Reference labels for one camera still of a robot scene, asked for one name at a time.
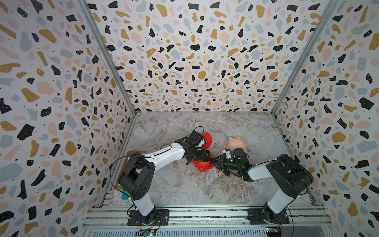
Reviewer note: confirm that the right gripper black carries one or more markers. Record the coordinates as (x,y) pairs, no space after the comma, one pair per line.
(220,163)

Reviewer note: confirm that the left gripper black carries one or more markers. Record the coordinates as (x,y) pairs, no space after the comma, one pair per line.
(203,158)

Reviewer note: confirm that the pink piggy bank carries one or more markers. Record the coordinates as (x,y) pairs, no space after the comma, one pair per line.
(235,143)

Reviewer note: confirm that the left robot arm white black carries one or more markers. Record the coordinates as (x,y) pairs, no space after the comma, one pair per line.
(136,177)

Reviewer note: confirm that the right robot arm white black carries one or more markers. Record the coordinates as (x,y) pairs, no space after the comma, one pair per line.
(292,178)

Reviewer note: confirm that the right circuit board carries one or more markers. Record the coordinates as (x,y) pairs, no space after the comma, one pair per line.
(273,232)

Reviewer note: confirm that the circuit board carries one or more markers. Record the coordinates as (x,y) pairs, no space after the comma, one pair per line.
(273,232)
(147,233)

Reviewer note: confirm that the left circuit board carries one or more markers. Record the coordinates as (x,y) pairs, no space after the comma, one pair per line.
(147,233)

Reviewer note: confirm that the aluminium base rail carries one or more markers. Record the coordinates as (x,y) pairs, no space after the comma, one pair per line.
(209,221)

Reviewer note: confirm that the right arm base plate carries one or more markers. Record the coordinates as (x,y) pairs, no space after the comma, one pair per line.
(262,216)

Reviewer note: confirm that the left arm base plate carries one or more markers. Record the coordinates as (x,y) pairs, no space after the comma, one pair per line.
(157,217)

